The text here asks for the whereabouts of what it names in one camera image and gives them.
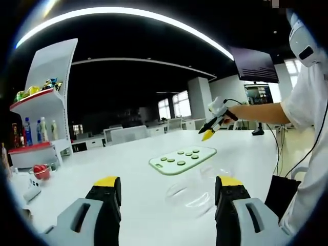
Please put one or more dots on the dark printed can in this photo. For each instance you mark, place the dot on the dark printed can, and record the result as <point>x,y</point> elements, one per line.
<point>15,135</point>

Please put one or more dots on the window with blinds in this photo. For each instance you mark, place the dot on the window with blinds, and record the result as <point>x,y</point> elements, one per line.
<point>182,102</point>

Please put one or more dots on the cream bottle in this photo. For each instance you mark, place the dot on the cream bottle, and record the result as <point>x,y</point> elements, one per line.
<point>44,130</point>
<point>54,130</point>

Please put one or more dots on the white cutting board green rim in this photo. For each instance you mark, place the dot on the white cutting board green rim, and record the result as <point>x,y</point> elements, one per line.
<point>207,153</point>

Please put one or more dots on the dark cloth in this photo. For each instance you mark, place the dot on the dark cloth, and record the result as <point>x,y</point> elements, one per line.
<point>282,194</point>

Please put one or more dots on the pile of snack packets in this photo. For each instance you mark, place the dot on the pile of snack packets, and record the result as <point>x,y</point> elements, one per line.
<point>33,91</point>

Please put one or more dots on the black round stand base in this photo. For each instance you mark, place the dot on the black round stand base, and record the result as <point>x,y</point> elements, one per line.
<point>258,132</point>

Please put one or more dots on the white chest device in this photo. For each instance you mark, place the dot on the white chest device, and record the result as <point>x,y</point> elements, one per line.
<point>297,41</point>

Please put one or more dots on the clear bottle blue label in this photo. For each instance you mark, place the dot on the clear bottle blue label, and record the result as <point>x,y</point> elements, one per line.
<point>38,133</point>

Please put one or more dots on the long ceiling light strip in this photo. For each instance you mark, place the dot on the long ceiling light strip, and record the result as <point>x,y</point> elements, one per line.
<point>123,11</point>

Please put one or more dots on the white display shelf unit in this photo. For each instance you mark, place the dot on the white display shelf unit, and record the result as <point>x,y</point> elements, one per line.
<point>51,64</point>

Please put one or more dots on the person's right hand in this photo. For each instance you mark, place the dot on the person's right hand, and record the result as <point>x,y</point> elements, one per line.
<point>227,120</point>

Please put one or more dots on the white mesh office chair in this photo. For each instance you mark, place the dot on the white mesh office chair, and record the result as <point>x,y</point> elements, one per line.
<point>174,124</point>

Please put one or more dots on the lit computer monitor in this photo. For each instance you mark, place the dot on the lit computer monitor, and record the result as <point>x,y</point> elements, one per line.
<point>257,94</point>

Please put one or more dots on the red round bowl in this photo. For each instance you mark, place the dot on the red round bowl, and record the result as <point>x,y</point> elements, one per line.
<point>41,172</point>

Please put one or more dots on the clear glass petri dish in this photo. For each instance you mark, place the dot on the clear glass petri dish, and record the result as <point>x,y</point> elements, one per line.
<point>189,202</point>

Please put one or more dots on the person in white shirt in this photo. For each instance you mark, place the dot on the person in white shirt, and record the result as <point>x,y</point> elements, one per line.
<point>315,128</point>

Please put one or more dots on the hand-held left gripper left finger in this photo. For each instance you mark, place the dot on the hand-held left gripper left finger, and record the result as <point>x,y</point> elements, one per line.
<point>102,212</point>

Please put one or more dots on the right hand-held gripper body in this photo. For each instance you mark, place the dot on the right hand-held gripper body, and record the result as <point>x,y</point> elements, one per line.
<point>217,109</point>

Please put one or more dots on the dark large monitor screen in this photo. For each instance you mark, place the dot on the dark large monitor screen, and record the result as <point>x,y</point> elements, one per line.
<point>256,64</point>

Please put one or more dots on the group of cucumber slices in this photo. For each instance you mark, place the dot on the group of cucumber slices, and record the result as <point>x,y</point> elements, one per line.
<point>181,162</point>

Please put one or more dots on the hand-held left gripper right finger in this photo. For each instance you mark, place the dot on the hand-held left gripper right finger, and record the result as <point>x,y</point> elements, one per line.
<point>230,215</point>

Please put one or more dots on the white desk divider panel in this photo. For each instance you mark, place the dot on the white desk divider panel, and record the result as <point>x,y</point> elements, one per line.
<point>128,134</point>

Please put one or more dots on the white game controller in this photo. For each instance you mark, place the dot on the white game controller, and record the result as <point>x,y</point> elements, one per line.
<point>32,191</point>

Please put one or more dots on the clear petri dish lid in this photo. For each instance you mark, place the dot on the clear petri dish lid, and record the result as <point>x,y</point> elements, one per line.
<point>212,172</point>

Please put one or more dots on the white office desk row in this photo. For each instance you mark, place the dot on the white office desk row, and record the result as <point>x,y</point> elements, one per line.
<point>89,142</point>

